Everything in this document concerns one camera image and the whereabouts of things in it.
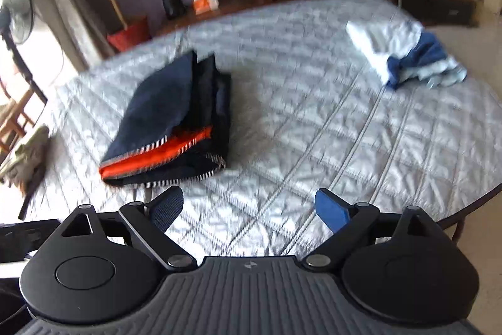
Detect orange white tissue box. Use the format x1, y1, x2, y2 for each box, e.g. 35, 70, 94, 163
191, 0, 220, 16

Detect white folded cloth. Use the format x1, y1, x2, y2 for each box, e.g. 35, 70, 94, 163
346, 15, 424, 78

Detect black orange zippered garment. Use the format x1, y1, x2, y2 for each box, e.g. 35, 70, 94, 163
98, 50, 233, 190

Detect blue folded cloth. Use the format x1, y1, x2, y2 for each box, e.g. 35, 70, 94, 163
386, 31, 448, 90

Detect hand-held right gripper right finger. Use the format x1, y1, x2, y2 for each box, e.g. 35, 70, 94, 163
302, 188, 444, 273

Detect black standing fan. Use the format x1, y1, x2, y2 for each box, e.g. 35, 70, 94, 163
0, 0, 50, 106

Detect red plant pot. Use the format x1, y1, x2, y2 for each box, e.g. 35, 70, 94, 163
107, 16, 152, 53

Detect wooden chair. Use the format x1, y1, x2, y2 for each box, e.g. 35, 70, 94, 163
0, 78, 38, 153

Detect beige folded clothes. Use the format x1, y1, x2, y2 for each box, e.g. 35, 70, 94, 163
0, 125, 51, 186

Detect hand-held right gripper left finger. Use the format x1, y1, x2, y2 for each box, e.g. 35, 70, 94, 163
59, 185, 199, 273

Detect light blue cloth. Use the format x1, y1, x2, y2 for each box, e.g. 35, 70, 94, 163
408, 56, 468, 88

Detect silver quilted blanket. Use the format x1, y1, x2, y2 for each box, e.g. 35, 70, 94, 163
18, 0, 502, 257

